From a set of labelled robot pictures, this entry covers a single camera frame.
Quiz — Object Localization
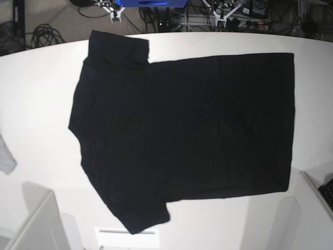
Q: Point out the black keyboard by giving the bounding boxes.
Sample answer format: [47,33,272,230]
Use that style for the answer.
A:
[318,179,333,209]

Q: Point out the left white partition panel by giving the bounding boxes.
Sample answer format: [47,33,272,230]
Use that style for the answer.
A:
[5,190,71,250]

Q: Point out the grey cloth at left edge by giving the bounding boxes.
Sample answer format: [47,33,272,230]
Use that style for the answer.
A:
[0,136,17,174]

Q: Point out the black T-shirt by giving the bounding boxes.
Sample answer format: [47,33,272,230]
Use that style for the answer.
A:
[69,31,295,234]

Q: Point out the coiled black cables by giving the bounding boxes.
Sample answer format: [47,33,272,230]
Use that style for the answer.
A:
[30,23,66,49]

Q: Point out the white slotted tray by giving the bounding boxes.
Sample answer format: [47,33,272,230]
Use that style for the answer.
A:
[95,227,160,248]

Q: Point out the right white partition panel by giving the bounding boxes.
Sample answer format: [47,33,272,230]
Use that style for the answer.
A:
[291,172,332,249]

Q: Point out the white partition panel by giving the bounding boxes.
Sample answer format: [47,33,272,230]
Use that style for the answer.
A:
[291,172,332,249]
[5,190,71,250]

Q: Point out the blue box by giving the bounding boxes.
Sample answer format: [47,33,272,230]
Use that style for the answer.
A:
[116,0,187,7]

